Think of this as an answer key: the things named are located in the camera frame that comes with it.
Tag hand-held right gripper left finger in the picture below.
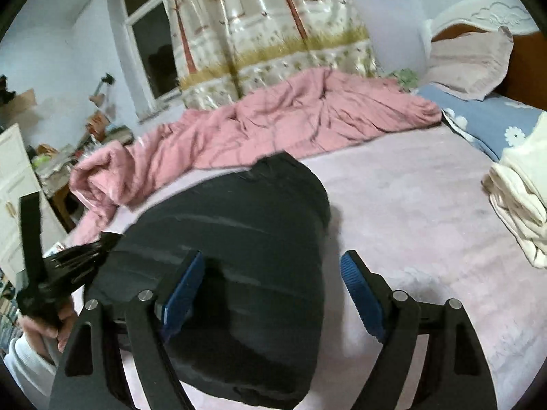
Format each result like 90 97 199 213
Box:
48 250 206 410

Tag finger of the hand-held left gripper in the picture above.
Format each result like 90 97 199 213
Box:
43 231 121 272
19 193 45 285

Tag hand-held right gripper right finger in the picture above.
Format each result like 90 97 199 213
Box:
339 250 498 410

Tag black down jacket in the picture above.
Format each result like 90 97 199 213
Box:
83 151 332 410

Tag person's left forearm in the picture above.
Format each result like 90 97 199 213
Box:
3 335 61 400

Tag folded white clothes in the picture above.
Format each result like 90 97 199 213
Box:
482 111 547 270

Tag person's left hand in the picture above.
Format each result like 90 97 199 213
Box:
21 295 78 356

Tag wooden side table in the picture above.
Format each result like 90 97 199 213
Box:
43 175 86 231

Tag white cabinet door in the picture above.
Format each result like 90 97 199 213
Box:
0 124 65 283

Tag pink bed sheet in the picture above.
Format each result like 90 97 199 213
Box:
64 124 547 410

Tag cardboard box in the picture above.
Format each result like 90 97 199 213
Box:
0 89 37 131

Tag black desk lamp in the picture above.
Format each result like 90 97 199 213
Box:
90 74 116 107

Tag pink checked quilt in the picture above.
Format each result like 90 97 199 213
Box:
68 67 443 244

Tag blue flowered pillow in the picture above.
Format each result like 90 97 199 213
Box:
416 83 547 161

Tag white framed window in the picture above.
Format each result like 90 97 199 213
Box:
107 0 182 114

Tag green patterned cloth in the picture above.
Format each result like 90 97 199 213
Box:
391 69 422 91

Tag pale pink pillow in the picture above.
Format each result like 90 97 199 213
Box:
425 26 514 101

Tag tree print curtain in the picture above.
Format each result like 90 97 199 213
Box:
164 0 379 109

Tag white and wooden headboard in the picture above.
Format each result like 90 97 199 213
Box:
421 0 547 114

